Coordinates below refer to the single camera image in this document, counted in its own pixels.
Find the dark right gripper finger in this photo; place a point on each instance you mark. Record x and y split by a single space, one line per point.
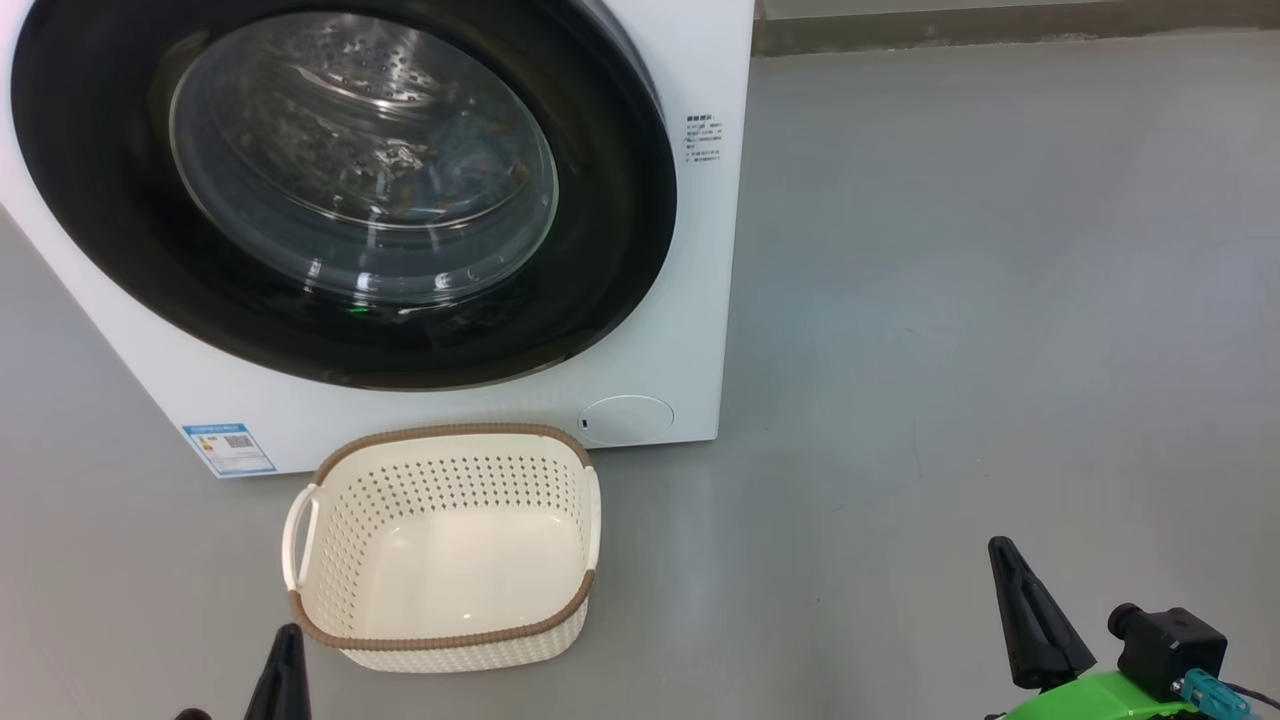
1055 645
1018 640

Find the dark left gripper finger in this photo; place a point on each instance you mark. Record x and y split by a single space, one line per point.
195 715
283 690

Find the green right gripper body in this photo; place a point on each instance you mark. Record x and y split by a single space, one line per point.
1090 703

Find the round black glass washer door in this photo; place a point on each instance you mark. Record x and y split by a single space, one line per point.
90 200

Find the blue bear-print garment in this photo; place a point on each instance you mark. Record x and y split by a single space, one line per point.
460 160

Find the cream perforated laundry basket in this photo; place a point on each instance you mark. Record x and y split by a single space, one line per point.
350 530

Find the white front-load washing machine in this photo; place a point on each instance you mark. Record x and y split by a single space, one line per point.
690 300

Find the blue energy label sticker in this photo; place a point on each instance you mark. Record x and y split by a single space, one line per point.
228 449

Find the round white filter cover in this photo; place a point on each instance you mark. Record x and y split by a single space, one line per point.
626 420

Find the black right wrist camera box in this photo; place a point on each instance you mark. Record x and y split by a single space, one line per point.
1170 645

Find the grey wall skirting strip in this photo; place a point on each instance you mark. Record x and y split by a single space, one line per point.
1000 32

